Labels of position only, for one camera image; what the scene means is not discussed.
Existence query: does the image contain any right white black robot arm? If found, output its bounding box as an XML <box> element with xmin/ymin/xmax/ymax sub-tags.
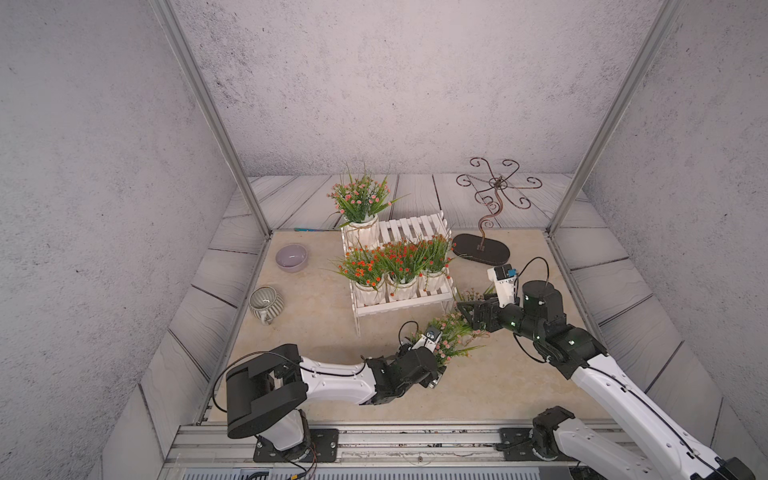
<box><xmin>456</xmin><ymin>279</ymin><xmax>756</xmax><ymax>479</ymax></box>

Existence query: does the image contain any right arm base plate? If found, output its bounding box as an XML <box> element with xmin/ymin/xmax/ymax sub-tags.
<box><xmin>494</xmin><ymin>427</ymin><xmax>576</xmax><ymax>462</ymax></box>

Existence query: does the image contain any striped grey ceramic mug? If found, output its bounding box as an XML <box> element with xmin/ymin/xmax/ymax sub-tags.
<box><xmin>248</xmin><ymin>286</ymin><xmax>284</xmax><ymax>325</ymax></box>

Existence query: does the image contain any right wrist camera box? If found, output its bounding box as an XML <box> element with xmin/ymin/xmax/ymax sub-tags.
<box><xmin>487</xmin><ymin>264</ymin><xmax>519</xmax><ymax>308</ymax></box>

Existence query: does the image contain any pink flower potted plant back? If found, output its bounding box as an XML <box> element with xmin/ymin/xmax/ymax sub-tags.
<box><xmin>455</xmin><ymin>285</ymin><xmax>496</xmax><ymax>302</ymax></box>

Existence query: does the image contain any white wooden slatted rack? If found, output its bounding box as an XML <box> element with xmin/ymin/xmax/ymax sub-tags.
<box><xmin>337</xmin><ymin>211</ymin><xmax>456</xmax><ymax>334</ymax></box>

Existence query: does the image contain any aluminium front rail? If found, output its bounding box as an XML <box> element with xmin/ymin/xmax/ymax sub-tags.
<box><xmin>155</xmin><ymin>422</ymin><xmax>685</xmax><ymax>480</ymax></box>

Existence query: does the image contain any bronze wire scroll stand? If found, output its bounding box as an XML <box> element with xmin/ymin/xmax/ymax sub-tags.
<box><xmin>452</xmin><ymin>157</ymin><xmax>543</xmax><ymax>267</ymax></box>

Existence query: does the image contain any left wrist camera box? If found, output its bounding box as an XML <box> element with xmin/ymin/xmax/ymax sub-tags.
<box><xmin>412</xmin><ymin>327</ymin><xmax>442</xmax><ymax>352</ymax></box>

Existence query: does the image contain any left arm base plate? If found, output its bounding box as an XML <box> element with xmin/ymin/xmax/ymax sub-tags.
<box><xmin>253</xmin><ymin>427</ymin><xmax>339</xmax><ymax>463</ymax></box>

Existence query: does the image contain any pink flower potted plant front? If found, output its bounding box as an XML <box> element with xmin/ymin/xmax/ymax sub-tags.
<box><xmin>406</xmin><ymin>312</ymin><xmax>489</xmax><ymax>367</ymax></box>

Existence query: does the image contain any pink flower potted plant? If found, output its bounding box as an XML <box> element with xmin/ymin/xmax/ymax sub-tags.
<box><xmin>328</xmin><ymin>172</ymin><xmax>398</xmax><ymax>250</ymax></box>
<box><xmin>455</xmin><ymin>285</ymin><xmax>496</xmax><ymax>302</ymax></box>
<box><xmin>406</xmin><ymin>312</ymin><xmax>489</xmax><ymax>367</ymax></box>

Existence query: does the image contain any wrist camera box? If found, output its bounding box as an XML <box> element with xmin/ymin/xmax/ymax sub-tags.
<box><xmin>412</xmin><ymin>327</ymin><xmax>442</xmax><ymax>352</ymax></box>
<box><xmin>487</xmin><ymin>264</ymin><xmax>519</xmax><ymax>308</ymax></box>

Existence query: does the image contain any purple ceramic bowl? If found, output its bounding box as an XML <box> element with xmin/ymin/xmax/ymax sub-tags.
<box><xmin>275</xmin><ymin>244</ymin><xmax>309</xmax><ymax>273</ymax></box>

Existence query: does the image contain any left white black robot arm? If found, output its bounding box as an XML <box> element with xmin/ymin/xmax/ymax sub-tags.
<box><xmin>225</xmin><ymin>327</ymin><xmax>444</xmax><ymax>457</ymax></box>

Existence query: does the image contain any red flower potted plant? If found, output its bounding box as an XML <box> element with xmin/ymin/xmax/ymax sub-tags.
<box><xmin>419</xmin><ymin>235</ymin><xmax>452</xmax><ymax>292</ymax></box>

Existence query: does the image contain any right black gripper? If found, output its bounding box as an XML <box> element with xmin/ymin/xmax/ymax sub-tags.
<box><xmin>458</xmin><ymin>292</ymin><xmax>545</xmax><ymax>345</ymax></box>

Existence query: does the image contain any orange flower potted plant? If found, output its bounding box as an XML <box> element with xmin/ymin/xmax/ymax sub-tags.
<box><xmin>337</xmin><ymin>247</ymin><xmax>385</xmax><ymax>307</ymax></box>

